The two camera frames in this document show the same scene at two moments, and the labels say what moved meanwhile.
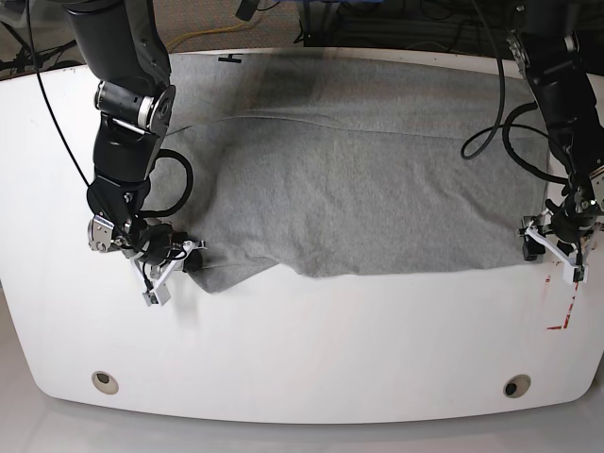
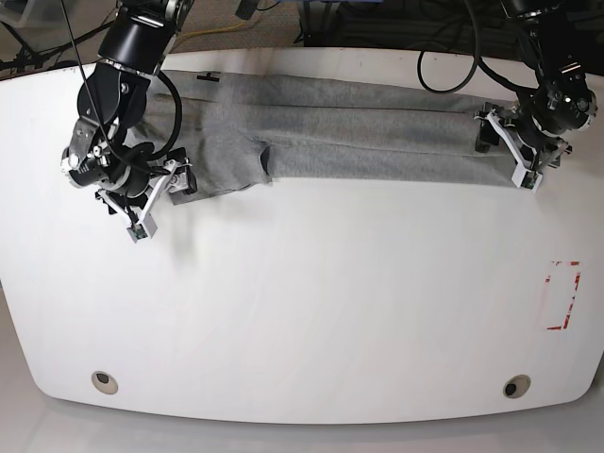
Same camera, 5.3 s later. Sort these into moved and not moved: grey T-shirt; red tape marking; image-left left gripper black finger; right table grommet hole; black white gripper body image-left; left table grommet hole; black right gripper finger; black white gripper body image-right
Moved: image-left left gripper black finger; grey T-shirt; black right gripper finger; black white gripper body image-left; black white gripper body image-right
Not moved: right table grommet hole; red tape marking; left table grommet hole
